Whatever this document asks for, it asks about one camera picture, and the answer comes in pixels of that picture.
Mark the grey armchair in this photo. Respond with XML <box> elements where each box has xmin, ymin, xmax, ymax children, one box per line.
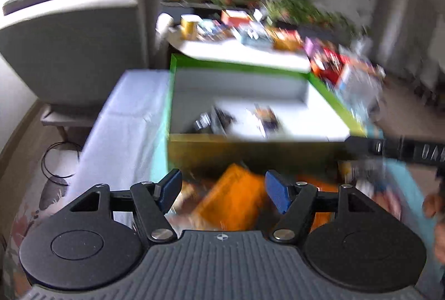
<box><xmin>1</xmin><ymin>0</ymin><xmax>173</xmax><ymax>134</ymax></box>

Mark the yellow wicker basket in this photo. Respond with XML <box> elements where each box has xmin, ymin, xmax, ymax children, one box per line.
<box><xmin>269</xmin><ymin>28</ymin><xmax>303</xmax><ymax>52</ymax></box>

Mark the person's right hand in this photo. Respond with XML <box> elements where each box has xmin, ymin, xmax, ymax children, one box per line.
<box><xmin>422</xmin><ymin>193</ymin><xmax>445</xmax><ymax>265</ymax></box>

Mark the green cardboard box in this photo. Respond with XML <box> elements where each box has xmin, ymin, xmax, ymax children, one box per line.
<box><xmin>167</xmin><ymin>54</ymin><xmax>367</xmax><ymax>173</ymax></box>

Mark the orange storage box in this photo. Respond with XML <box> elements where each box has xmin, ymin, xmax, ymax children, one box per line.
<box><xmin>221</xmin><ymin>9</ymin><xmax>252</xmax><ymax>28</ymax></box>

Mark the clear glass mug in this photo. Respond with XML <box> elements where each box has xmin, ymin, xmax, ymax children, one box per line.
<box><xmin>335</xmin><ymin>60</ymin><xmax>385</xmax><ymax>123</ymax></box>

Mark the orange bread loaf package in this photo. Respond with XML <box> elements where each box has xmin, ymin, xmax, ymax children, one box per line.
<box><xmin>173</xmin><ymin>163</ymin><xmax>272</xmax><ymax>232</ymax></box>

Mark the teal patterned table cloth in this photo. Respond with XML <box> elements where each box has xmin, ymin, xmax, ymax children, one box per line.
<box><xmin>65</xmin><ymin>70</ymin><xmax>443</xmax><ymax>273</ymax></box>

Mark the blue plastic tray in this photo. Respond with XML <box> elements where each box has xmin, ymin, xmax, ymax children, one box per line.
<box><xmin>238</xmin><ymin>25</ymin><xmax>273</xmax><ymax>50</ymax></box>

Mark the round white coffee table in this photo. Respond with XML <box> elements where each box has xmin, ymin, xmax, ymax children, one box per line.
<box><xmin>168</xmin><ymin>27</ymin><xmax>311</xmax><ymax>73</ymax></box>

